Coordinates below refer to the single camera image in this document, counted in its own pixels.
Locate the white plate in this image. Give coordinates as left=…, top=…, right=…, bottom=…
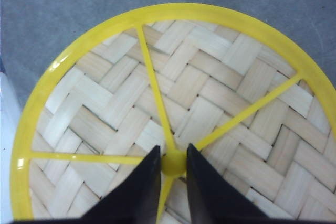
left=1, top=63, right=22, bottom=223

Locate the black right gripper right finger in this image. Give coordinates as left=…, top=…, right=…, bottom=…
left=187, top=144, right=295, bottom=223

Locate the woven bamboo steamer lid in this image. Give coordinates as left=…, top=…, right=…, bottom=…
left=10, top=3, right=335, bottom=223

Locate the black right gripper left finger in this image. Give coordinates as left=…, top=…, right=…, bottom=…
left=13, top=145, right=161, bottom=223

